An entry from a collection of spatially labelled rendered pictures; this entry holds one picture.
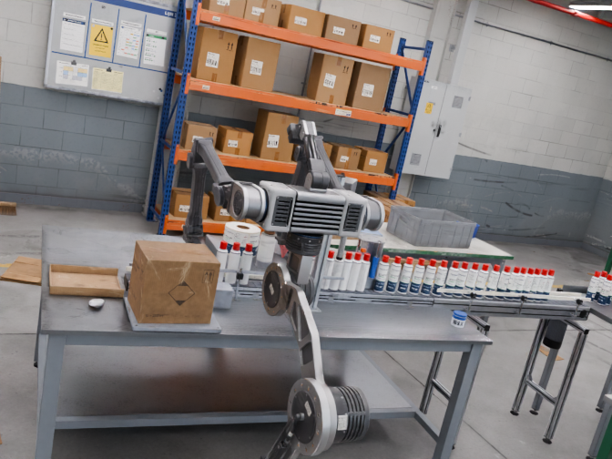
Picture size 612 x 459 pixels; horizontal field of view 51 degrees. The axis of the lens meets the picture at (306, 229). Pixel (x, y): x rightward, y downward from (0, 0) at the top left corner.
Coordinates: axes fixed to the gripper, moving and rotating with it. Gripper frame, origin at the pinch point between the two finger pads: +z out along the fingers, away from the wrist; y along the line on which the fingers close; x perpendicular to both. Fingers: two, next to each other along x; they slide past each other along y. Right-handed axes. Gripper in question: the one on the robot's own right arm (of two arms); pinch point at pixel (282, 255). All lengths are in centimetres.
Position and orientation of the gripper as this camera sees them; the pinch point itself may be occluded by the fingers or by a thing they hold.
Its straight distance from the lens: 323.9
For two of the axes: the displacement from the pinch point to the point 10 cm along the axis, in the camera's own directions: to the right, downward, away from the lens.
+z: -2.1, 9.5, 2.4
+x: 3.6, 3.0, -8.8
